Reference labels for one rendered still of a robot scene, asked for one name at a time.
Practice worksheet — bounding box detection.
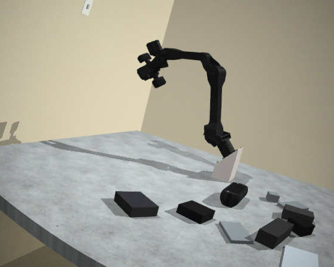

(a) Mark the dark grey switch panel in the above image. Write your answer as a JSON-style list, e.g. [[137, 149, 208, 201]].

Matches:
[[220, 182, 248, 207]]

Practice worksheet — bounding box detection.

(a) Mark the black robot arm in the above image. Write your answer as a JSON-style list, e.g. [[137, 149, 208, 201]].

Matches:
[[137, 40, 236, 159]]

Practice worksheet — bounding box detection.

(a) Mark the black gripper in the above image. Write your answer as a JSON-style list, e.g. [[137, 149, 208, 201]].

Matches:
[[137, 53, 166, 88]]

